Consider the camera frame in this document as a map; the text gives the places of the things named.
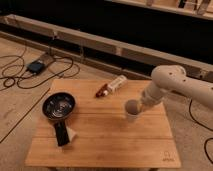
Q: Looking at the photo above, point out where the white cloth under pan handle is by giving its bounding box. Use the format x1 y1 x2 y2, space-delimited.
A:
55 127 77 144

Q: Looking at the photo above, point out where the black cable at right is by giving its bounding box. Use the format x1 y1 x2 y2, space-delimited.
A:
188 97 213 164

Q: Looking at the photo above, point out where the white bottle with red cap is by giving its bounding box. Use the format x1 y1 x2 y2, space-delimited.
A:
95 75 127 98

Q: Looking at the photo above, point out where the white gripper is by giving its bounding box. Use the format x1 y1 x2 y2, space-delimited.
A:
138 101 155 114

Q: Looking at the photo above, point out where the black frying pan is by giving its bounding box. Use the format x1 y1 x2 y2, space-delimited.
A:
42 92 76 147

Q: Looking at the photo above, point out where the wooden table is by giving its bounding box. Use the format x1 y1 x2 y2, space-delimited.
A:
25 79 181 168

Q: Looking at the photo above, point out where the black cable on floor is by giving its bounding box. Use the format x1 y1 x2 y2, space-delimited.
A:
0 44 81 90

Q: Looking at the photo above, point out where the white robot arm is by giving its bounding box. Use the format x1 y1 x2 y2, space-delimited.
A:
136 65 213 113

